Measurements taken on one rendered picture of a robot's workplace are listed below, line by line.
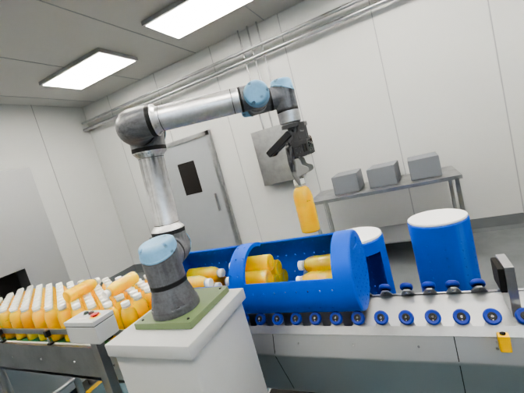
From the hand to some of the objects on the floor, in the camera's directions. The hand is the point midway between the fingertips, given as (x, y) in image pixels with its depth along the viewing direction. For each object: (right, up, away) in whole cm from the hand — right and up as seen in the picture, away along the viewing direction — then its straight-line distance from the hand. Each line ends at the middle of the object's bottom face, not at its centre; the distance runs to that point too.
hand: (299, 181), depth 112 cm
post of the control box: (-60, -163, +37) cm, 178 cm away
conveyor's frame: (-106, -169, +92) cm, 220 cm away
